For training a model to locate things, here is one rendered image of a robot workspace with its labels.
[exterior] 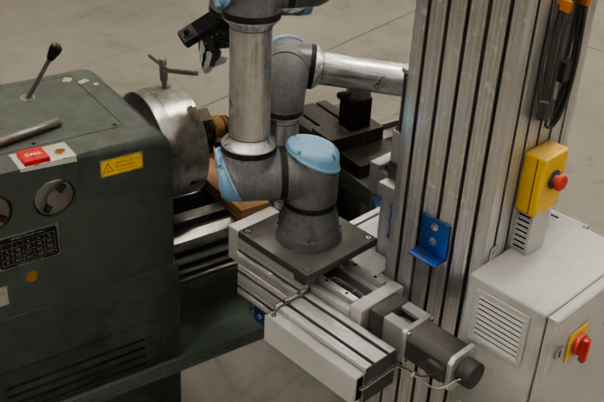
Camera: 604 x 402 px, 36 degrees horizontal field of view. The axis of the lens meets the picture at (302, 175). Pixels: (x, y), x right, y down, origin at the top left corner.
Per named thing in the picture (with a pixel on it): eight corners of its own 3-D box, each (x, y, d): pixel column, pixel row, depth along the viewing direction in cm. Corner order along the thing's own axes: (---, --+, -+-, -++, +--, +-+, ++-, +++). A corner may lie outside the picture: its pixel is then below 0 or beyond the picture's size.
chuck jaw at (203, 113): (179, 142, 256) (191, 124, 247) (173, 127, 258) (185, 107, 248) (214, 134, 262) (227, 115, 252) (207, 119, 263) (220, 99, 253)
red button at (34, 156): (25, 170, 208) (24, 162, 207) (16, 158, 212) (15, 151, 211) (51, 164, 211) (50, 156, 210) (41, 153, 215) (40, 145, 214)
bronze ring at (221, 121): (208, 124, 259) (235, 118, 263) (190, 112, 265) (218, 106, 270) (207, 154, 263) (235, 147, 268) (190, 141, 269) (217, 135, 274)
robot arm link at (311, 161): (342, 209, 197) (347, 154, 191) (280, 212, 195) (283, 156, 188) (332, 182, 208) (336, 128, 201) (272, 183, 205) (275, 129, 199)
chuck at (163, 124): (172, 219, 250) (164, 111, 236) (123, 179, 273) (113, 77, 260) (183, 216, 252) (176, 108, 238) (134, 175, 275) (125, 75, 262)
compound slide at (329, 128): (329, 155, 279) (331, 140, 277) (310, 141, 287) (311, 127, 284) (382, 139, 290) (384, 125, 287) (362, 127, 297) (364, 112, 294)
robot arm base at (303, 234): (355, 236, 207) (359, 199, 202) (307, 262, 197) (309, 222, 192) (308, 209, 216) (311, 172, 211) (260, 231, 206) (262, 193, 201)
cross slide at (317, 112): (359, 179, 277) (359, 166, 274) (280, 122, 307) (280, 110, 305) (405, 165, 286) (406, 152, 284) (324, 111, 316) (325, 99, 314)
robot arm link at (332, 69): (466, 122, 238) (258, 93, 233) (457, 98, 251) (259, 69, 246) (479, 80, 232) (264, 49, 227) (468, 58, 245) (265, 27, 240)
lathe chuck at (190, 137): (183, 216, 252) (176, 108, 238) (134, 175, 275) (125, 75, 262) (212, 208, 256) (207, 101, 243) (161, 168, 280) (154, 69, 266)
